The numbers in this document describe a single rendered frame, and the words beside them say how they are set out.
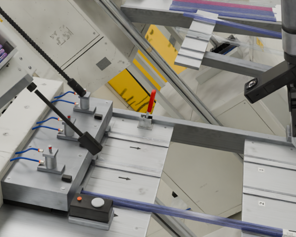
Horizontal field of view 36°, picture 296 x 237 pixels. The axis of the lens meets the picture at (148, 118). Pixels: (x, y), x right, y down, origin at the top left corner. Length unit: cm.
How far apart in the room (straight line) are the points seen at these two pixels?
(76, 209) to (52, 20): 125
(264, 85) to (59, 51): 135
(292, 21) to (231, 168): 151
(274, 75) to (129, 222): 39
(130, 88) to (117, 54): 231
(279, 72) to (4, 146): 56
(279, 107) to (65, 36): 99
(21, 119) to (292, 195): 61
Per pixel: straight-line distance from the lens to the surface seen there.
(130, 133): 114
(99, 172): 102
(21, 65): 124
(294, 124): 88
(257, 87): 87
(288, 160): 115
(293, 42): 81
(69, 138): 101
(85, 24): 198
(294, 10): 79
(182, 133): 119
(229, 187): 232
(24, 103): 111
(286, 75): 85
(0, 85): 115
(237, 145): 119
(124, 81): 427
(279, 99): 147
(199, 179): 230
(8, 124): 104
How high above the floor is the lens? 141
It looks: 18 degrees down
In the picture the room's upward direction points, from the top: 44 degrees counter-clockwise
